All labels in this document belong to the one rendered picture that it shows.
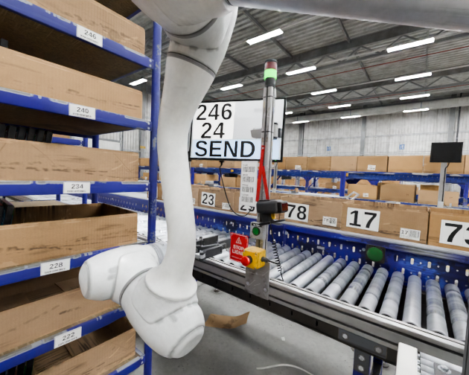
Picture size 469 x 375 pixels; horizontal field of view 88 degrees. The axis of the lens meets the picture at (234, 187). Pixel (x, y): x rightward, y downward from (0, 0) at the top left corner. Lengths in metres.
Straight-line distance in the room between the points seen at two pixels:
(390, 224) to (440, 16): 1.24
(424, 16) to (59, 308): 0.93
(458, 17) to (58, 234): 0.84
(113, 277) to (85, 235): 0.27
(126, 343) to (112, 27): 1.00
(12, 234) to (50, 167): 0.18
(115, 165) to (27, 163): 0.21
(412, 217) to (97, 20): 1.49
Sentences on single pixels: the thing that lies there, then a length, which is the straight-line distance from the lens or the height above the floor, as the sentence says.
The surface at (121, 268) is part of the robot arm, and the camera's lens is 0.58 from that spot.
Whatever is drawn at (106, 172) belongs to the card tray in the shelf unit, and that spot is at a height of 1.17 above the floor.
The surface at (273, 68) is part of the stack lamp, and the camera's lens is 1.12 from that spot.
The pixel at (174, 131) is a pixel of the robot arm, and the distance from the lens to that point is 0.51.
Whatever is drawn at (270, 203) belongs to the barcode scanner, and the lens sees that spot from 0.95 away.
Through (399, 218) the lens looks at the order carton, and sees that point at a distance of 1.50.
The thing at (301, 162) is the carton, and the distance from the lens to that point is 6.53.
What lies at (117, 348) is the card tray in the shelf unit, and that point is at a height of 0.60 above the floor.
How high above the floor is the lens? 1.18
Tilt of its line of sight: 3 degrees down
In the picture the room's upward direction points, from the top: 3 degrees clockwise
